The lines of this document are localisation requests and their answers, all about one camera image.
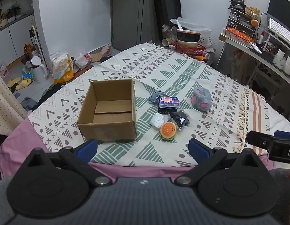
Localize burger plush toy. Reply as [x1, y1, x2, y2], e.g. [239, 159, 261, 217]
[160, 122, 178, 142]

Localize black leaning panels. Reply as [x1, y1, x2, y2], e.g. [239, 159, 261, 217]
[152, 0, 182, 44]

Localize black item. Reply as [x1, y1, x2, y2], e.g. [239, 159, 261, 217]
[169, 110, 190, 132]

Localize wicker basket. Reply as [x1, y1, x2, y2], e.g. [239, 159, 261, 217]
[244, 6, 260, 19]

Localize black folded cloth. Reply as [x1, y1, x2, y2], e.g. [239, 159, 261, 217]
[158, 106, 179, 114]

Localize orange striped cloth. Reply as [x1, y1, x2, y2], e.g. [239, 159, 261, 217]
[249, 91, 270, 156]

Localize black monitor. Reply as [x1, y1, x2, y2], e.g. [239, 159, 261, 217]
[267, 0, 290, 32]

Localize yellow slipper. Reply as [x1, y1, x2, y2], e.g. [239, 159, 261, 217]
[16, 79, 32, 91]
[7, 77, 22, 87]

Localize grey pink plush paw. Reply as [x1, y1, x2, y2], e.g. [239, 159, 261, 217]
[190, 87, 211, 112]

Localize dotted beige curtain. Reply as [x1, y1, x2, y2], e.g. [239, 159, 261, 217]
[0, 69, 27, 136]

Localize clear plastic bag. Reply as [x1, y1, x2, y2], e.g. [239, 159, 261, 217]
[171, 17, 212, 38]

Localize red patterned box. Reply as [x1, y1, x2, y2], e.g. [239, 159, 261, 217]
[226, 27, 255, 43]

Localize patterned white green blanket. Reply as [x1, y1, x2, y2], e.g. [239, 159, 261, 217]
[28, 43, 270, 168]

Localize blue snack packet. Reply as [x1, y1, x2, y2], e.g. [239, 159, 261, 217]
[158, 96, 181, 109]

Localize red plastic basket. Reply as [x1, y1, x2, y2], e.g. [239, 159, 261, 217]
[172, 41, 206, 57]

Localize white frame desk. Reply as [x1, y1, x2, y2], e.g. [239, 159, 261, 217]
[216, 28, 290, 109]

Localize small drawer organizer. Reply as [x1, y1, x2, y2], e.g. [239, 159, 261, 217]
[226, 7, 256, 38]

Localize white narrow rack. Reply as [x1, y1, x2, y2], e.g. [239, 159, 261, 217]
[30, 16, 46, 59]

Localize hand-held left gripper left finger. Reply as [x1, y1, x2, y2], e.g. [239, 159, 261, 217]
[25, 139, 113, 186]

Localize brown cardboard box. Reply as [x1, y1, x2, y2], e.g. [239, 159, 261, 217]
[78, 79, 137, 143]

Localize beige bowl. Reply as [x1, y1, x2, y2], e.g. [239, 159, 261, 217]
[177, 39, 200, 48]

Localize white kitchen cabinet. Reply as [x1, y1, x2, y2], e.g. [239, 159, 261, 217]
[0, 14, 34, 68]

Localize pink bed sheet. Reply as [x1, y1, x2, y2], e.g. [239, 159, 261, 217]
[0, 118, 269, 181]

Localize small grey plush toy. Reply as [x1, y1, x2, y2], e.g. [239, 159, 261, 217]
[148, 91, 163, 104]

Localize black bowl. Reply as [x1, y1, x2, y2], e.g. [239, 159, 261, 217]
[176, 29, 201, 43]

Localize white kettle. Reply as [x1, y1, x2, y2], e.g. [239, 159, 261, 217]
[30, 56, 48, 83]

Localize white keyboard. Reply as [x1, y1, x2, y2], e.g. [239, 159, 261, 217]
[268, 18, 290, 48]

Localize yellow white bag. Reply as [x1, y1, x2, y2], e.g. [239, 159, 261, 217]
[50, 52, 74, 85]

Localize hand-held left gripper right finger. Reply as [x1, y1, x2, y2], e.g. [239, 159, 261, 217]
[175, 138, 262, 185]

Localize white red plastic bag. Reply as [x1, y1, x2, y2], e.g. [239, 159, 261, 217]
[75, 52, 92, 69]

